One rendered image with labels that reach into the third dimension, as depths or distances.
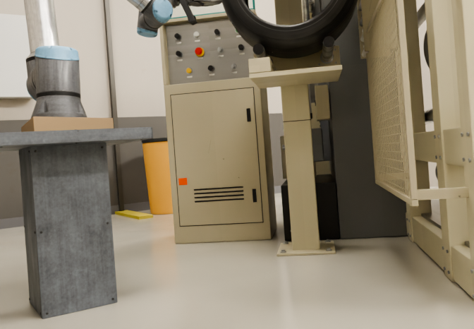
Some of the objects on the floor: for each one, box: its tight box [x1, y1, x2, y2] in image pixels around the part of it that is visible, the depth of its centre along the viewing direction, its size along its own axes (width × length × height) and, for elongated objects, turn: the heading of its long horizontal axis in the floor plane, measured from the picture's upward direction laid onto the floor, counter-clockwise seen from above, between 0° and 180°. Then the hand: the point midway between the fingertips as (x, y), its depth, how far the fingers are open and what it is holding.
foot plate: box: [277, 239, 336, 256], centre depth 240 cm, size 27×27×2 cm
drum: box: [141, 138, 173, 215], centre depth 448 cm, size 43×42×66 cm
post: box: [272, 0, 320, 250], centre depth 240 cm, size 13×13×250 cm
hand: (220, 2), depth 213 cm, fingers closed
